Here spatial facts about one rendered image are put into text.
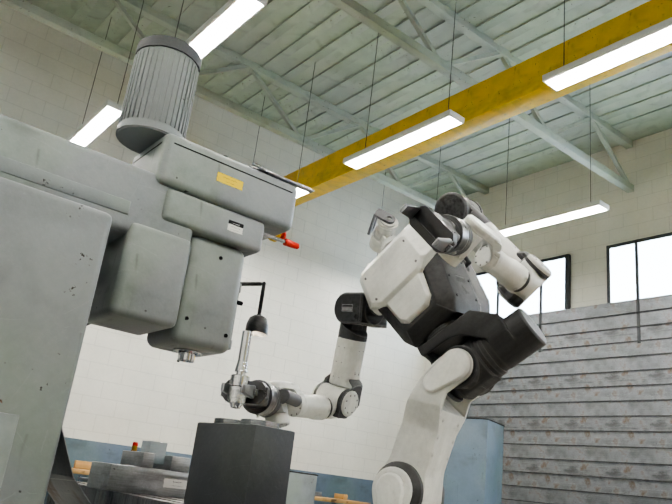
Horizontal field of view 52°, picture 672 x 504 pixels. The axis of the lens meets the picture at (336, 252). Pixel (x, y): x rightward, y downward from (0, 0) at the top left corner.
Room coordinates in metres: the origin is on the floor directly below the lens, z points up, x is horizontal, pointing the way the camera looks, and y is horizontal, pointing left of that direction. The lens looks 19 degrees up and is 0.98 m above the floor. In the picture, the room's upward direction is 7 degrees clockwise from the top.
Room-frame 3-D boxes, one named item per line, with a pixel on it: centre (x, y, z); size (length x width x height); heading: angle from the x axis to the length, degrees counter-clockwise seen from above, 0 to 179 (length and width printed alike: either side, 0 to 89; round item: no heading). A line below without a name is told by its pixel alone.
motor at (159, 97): (1.85, 0.60, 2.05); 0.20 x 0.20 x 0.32
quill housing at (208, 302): (2.00, 0.40, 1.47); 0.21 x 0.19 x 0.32; 37
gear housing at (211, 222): (1.98, 0.43, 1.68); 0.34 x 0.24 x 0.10; 127
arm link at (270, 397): (1.78, 0.16, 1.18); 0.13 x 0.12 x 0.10; 70
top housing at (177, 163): (1.99, 0.41, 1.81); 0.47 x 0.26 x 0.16; 127
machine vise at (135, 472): (2.10, 0.43, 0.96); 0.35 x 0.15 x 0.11; 127
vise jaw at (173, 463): (2.12, 0.41, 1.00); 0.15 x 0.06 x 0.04; 37
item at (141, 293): (1.89, 0.55, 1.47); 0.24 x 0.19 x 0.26; 37
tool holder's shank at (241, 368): (1.70, 0.20, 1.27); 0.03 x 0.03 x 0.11
